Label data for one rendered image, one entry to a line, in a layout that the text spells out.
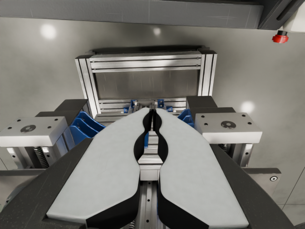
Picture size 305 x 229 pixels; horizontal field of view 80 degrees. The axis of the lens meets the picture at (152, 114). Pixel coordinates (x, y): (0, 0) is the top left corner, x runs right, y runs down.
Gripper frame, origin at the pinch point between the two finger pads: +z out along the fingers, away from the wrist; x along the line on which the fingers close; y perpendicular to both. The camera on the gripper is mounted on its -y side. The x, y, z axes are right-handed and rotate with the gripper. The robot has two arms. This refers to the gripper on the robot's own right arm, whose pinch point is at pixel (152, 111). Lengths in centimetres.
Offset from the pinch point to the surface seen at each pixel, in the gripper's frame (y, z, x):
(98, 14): -4.3, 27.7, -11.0
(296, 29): -3.6, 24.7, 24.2
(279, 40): 0, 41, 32
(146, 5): -6.1, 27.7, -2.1
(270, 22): -4.4, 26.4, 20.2
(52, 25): 8, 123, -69
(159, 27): 6, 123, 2
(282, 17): -5.2, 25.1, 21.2
